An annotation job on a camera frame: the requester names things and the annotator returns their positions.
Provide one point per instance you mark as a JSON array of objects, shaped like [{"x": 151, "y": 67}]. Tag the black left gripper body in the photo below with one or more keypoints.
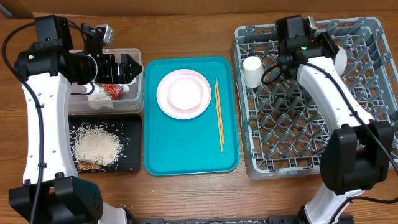
[{"x": 106, "y": 70}]

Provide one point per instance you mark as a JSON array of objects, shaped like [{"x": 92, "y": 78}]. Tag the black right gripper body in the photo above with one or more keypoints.
[{"x": 329, "y": 43}]

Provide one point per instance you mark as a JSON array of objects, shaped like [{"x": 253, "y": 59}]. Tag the white napkin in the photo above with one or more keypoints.
[
  {"x": 98, "y": 98},
  {"x": 128, "y": 87}
]

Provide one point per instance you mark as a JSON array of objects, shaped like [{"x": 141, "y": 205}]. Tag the grey bowl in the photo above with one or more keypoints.
[{"x": 340, "y": 62}]

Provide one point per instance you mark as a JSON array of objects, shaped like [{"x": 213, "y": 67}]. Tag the red wrapper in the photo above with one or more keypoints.
[{"x": 114, "y": 91}]

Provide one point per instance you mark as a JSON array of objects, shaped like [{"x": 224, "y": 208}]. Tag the large pink plate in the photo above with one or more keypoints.
[{"x": 169, "y": 109}]

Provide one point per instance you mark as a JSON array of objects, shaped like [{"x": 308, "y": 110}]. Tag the small pink plate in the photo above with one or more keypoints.
[{"x": 185, "y": 93}]

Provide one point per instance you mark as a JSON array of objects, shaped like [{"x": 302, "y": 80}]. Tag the cream cup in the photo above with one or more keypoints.
[{"x": 253, "y": 71}]

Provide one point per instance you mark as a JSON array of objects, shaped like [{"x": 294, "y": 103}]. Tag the rice pile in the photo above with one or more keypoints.
[{"x": 93, "y": 143}]

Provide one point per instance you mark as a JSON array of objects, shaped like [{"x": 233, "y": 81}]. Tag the brown food scrap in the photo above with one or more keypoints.
[{"x": 84, "y": 166}]

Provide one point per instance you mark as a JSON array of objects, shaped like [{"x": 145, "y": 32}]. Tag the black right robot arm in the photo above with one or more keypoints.
[{"x": 357, "y": 155}]

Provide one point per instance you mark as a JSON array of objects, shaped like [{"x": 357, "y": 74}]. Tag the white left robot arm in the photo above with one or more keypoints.
[{"x": 52, "y": 191}]

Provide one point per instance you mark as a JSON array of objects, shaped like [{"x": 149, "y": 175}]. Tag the grey dishwasher rack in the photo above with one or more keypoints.
[{"x": 283, "y": 131}]

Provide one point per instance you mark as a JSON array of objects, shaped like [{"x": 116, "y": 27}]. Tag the clear plastic bin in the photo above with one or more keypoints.
[{"x": 131, "y": 102}]

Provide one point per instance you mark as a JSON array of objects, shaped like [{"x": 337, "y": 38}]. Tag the black right motor box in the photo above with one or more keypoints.
[{"x": 293, "y": 31}]

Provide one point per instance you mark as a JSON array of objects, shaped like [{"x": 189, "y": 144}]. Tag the black plastic tray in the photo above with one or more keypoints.
[{"x": 128, "y": 127}]

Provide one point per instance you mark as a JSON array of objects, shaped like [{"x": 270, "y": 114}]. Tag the teal serving tray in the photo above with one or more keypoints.
[{"x": 192, "y": 146}]

